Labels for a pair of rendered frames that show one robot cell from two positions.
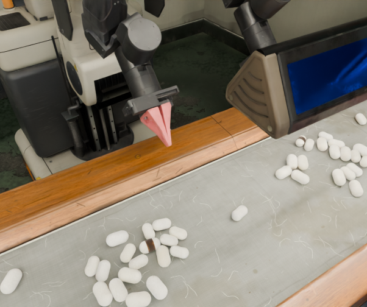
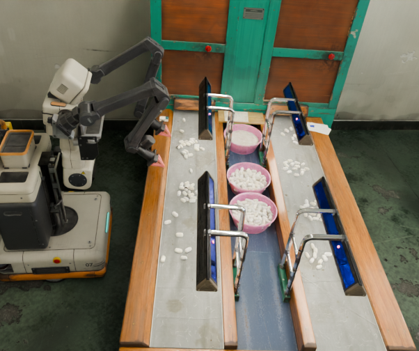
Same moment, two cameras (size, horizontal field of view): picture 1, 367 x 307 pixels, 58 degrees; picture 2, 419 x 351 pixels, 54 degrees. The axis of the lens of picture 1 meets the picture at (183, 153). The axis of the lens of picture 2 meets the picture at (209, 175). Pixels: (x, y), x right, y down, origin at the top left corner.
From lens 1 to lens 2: 2.03 m
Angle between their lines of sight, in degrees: 47
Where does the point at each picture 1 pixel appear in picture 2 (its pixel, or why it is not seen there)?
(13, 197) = (146, 206)
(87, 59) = (88, 166)
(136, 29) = (149, 138)
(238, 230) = (194, 174)
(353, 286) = (223, 164)
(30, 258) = (169, 211)
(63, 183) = (150, 196)
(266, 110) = (209, 136)
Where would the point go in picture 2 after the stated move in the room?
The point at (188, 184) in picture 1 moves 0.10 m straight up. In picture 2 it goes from (171, 175) to (171, 161)
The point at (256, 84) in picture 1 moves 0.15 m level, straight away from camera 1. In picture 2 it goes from (206, 134) to (187, 122)
